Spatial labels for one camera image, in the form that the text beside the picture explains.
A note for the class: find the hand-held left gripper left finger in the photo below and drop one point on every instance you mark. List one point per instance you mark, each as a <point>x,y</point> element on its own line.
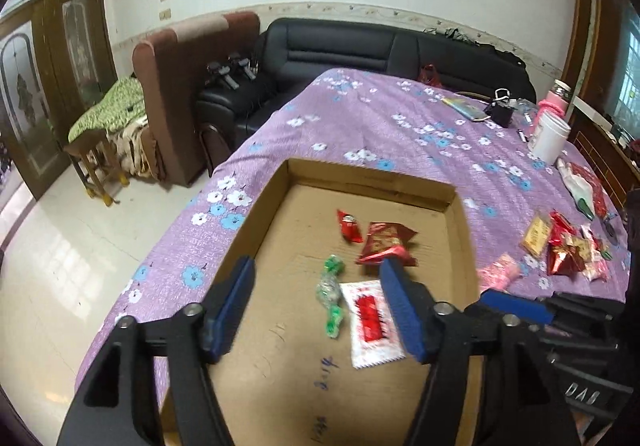
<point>229,313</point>

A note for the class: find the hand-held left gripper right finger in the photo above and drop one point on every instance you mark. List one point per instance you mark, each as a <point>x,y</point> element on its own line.
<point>404,313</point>

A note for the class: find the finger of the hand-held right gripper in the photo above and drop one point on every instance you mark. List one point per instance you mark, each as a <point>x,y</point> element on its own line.
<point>515,305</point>

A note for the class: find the shallow cardboard box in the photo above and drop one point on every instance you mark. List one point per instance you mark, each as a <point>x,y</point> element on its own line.
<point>305,203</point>

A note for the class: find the white packet with red label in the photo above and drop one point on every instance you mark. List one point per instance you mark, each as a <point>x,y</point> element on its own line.
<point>370,321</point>

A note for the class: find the pink candy packet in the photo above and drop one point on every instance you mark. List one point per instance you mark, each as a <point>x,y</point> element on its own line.
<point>500,271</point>

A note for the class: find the yellow snack packet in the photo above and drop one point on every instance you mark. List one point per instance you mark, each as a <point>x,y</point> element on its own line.
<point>537,235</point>

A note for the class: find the crumpled red foil packet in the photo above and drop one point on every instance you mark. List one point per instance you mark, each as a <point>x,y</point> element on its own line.
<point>565,251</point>

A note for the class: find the red foil snack packet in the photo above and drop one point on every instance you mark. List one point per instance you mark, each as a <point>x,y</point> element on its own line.
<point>386,238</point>

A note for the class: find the green twist-wrapped candy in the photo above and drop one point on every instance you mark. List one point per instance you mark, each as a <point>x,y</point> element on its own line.
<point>329,293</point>

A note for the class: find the pink and white snack packet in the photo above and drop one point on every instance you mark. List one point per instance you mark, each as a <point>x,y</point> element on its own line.
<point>595,258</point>

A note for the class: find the small red candy packet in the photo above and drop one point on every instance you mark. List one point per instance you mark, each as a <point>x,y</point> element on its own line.
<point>349,226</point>

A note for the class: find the white work glove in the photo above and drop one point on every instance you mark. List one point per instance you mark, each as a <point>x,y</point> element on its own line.
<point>575,186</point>

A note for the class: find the red organza pouch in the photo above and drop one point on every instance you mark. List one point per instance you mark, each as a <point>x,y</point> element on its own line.
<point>597,186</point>

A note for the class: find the white plastic jar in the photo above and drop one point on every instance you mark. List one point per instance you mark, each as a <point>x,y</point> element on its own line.
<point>547,141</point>

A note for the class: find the wooden sideboard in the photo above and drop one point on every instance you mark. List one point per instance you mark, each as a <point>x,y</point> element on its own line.
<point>602,151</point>

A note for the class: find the purple floral tablecloth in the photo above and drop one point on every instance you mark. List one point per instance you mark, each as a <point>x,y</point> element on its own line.
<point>380,126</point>

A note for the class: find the small black pouch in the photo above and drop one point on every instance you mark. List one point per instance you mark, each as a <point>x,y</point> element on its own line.
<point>500,114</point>

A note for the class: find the pink knit-sleeved bottle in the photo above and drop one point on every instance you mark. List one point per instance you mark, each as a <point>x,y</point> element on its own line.
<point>555,101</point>

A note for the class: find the wooden stool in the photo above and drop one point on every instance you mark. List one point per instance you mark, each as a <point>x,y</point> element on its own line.
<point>90,151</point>

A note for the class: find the red bag on sofa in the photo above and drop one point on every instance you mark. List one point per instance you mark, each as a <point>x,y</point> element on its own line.
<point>431,76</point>

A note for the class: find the green patterned blanket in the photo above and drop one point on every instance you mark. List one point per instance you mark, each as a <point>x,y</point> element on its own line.
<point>110,106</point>

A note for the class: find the brown armchair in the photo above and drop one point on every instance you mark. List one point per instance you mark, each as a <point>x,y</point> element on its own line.
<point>185,76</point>

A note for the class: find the black devices on sofa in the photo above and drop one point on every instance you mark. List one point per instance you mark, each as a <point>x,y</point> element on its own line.
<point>232,69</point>

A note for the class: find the black bag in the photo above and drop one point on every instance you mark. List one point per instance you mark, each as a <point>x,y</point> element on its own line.
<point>480,49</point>

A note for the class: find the window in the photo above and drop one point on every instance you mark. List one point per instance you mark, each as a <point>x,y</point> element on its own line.
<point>627,71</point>

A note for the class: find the black leather sofa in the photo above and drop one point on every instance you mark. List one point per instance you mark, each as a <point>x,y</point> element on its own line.
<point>340,46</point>

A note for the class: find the wooden glazed door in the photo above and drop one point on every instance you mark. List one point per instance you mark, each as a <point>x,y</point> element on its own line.
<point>55,76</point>

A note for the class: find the brown wooden pillar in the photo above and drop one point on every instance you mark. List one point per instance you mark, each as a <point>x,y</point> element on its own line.
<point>587,16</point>

